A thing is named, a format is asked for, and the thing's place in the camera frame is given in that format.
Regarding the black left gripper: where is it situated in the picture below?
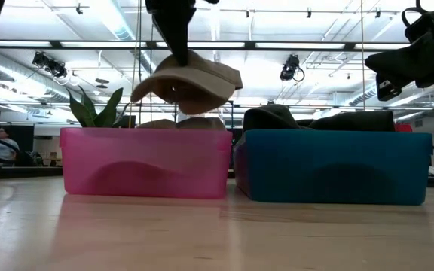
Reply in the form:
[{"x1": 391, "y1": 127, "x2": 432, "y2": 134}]
[{"x1": 145, "y1": 0, "x2": 220, "y2": 68}]

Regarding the dark grey cap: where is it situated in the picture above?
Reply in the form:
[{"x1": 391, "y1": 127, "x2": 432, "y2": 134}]
[
  {"x1": 308, "y1": 109, "x2": 396, "y2": 133},
  {"x1": 243, "y1": 104, "x2": 313, "y2": 132}
]

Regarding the person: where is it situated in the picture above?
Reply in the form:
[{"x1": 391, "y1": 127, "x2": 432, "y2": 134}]
[{"x1": 0, "y1": 126, "x2": 20, "y2": 163}]

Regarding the pink plastic bin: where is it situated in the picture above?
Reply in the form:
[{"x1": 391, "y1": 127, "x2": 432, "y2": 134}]
[{"x1": 59, "y1": 126, "x2": 234, "y2": 199}]

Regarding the green leafy plant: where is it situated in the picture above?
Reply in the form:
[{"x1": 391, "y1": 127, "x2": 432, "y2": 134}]
[{"x1": 67, "y1": 86, "x2": 130, "y2": 129}]

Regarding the black ceiling camera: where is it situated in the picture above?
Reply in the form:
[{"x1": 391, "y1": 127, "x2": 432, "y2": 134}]
[
  {"x1": 31, "y1": 51, "x2": 68, "y2": 79},
  {"x1": 279, "y1": 53, "x2": 306, "y2": 83}
]

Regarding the beige cap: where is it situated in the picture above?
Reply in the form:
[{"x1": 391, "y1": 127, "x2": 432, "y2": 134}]
[
  {"x1": 176, "y1": 117, "x2": 228, "y2": 131},
  {"x1": 130, "y1": 50, "x2": 244, "y2": 116},
  {"x1": 137, "y1": 118, "x2": 179, "y2": 130}
]

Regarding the blue plastic bin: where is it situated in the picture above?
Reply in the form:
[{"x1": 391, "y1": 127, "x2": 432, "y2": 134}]
[{"x1": 233, "y1": 129, "x2": 434, "y2": 206}]

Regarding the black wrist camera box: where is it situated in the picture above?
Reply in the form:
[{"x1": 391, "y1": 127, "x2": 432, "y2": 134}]
[{"x1": 375, "y1": 73, "x2": 404, "y2": 102}]

